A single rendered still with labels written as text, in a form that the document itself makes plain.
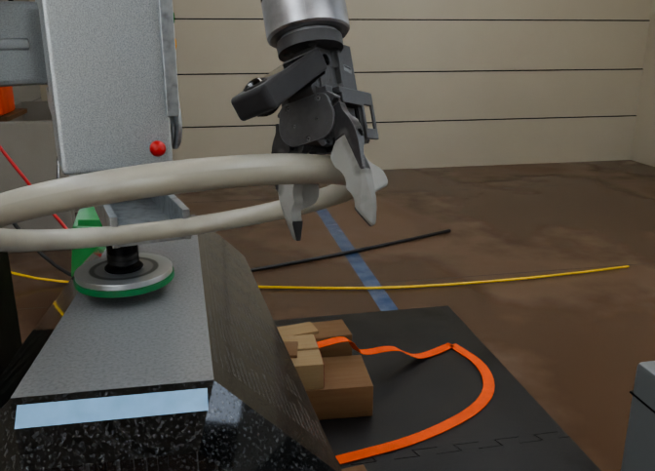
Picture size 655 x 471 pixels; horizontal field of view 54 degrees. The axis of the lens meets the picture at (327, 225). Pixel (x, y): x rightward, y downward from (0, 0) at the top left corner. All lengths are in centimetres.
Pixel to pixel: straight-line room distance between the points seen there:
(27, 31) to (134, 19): 66
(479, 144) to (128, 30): 594
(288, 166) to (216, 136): 582
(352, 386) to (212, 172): 188
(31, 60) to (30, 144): 235
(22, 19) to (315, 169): 143
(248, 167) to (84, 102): 79
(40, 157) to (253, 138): 268
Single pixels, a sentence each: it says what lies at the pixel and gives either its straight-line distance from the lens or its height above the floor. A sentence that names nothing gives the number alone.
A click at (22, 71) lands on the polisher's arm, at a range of 196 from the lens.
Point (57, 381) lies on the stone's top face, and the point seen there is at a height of 80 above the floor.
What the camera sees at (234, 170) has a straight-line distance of 58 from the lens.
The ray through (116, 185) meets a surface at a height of 125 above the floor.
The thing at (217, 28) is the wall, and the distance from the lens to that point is 635.
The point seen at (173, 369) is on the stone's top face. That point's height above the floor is 81.
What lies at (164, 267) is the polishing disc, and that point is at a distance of 151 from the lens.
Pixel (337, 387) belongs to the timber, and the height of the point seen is 14.
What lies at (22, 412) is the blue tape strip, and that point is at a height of 79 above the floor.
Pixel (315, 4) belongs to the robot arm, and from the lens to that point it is 68.
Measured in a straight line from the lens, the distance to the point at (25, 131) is 429.
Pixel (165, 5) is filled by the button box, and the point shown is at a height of 143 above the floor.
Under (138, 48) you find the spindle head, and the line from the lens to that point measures 135.
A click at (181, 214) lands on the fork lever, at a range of 104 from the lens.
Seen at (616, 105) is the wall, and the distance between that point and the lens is 778.
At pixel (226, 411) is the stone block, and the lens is 115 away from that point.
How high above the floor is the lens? 138
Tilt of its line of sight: 17 degrees down
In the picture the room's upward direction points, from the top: straight up
